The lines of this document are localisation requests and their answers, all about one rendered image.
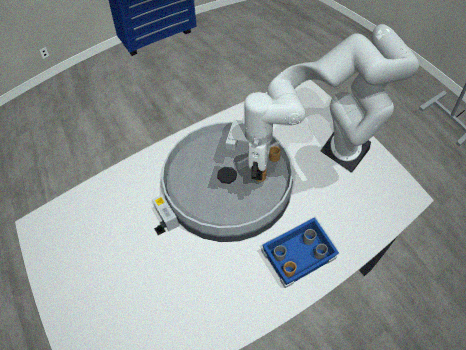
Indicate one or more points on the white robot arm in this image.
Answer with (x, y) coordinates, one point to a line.
(384, 60)

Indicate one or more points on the blue crate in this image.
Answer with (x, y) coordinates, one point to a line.
(298, 252)

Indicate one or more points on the grey metal bushing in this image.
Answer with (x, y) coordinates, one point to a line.
(279, 248)
(322, 247)
(309, 232)

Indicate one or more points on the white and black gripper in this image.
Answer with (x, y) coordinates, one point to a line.
(257, 158)

